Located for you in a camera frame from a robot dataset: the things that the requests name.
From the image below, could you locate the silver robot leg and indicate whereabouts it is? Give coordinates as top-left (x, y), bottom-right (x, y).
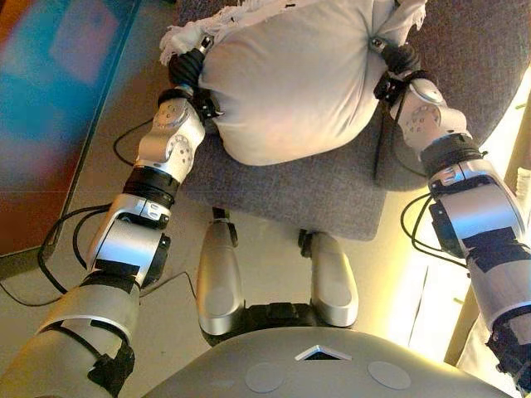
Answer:
top-left (195, 206), bottom-right (246, 337)
top-left (298, 228), bottom-right (360, 329)

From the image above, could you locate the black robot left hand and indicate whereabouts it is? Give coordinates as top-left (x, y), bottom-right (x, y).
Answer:
top-left (168, 35), bottom-right (216, 90)

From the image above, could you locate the silver robot right leg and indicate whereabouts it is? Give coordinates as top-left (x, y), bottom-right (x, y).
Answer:
top-left (298, 228), bottom-right (360, 329)

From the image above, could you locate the grey fabric armchair sofa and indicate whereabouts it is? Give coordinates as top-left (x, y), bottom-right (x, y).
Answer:
top-left (176, 0), bottom-right (531, 243)

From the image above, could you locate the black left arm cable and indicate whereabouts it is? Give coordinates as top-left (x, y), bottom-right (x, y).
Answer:
top-left (37, 118), bottom-right (155, 296)

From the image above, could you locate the grey robot torso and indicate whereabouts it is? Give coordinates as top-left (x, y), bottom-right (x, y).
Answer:
top-left (143, 326), bottom-right (514, 398)

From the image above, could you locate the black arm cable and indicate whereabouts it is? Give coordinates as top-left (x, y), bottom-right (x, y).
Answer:
top-left (372, 94), bottom-right (470, 267)
top-left (37, 118), bottom-right (155, 296)

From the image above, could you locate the thin black floor cable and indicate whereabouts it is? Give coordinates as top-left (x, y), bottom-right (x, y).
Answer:
top-left (0, 270), bottom-right (198, 308)

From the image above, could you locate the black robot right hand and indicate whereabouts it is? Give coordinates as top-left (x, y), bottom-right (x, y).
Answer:
top-left (370, 36), bottom-right (422, 76)

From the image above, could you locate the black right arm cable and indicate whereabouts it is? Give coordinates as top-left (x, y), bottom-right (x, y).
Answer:
top-left (372, 94), bottom-right (470, 267)

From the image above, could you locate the silver robot left leg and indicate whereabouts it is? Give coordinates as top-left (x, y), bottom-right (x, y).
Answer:
top-left (195, 206), bottom-right (246, 337)

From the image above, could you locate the white fringed cushion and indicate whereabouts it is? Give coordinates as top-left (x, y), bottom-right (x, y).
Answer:
top-left (159, 0), bottom-right (429, 167)

